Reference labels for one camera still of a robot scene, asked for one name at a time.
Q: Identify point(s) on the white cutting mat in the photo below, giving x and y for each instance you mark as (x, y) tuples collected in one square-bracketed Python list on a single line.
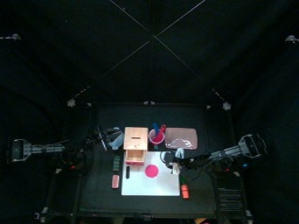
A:
[(151, 186)]

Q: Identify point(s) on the wooden drawer with pink front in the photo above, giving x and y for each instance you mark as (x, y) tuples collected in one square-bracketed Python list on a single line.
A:
[(135, 158)]

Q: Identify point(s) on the red plastic tool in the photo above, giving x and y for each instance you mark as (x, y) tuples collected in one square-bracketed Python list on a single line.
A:
[(161, 130)]

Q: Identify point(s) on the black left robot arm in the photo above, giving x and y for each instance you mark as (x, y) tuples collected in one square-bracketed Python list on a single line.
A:
[(39, 148)]

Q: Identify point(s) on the black dough cutter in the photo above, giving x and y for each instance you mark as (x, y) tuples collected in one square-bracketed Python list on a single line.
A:
[(127, 172)]

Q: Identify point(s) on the pink round dough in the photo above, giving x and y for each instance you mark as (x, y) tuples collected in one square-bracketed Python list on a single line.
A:
[(151, 171)]

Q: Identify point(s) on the silver frame clamp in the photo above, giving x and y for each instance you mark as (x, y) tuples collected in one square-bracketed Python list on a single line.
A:
[(71, 102), (15, 37), (225, 106), (148, 102), (291, 38)]

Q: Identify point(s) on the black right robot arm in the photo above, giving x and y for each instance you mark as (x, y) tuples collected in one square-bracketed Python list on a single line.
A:
[(233, 151)]

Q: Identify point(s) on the pink plastic cup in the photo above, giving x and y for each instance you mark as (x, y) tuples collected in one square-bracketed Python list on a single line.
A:
[(156, 140)]

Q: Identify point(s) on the pink toy block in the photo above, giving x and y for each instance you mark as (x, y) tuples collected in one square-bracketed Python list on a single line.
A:
[(115, 181)]

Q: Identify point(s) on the wooden drawer box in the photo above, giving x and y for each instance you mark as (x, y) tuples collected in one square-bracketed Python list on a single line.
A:
[(135, 138)]

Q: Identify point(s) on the square pink-brown bowl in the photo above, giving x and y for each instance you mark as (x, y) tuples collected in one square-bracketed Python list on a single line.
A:
[(181, 138)]

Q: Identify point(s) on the orange toy piece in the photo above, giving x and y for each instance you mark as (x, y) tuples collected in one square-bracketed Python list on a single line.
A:
[(184, 192)]

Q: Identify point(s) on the dark green toy block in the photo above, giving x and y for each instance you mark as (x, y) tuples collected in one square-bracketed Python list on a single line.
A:
[(116, 163)]

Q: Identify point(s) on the blue plastic tool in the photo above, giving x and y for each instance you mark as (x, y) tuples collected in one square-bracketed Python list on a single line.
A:
[(155, 128)]

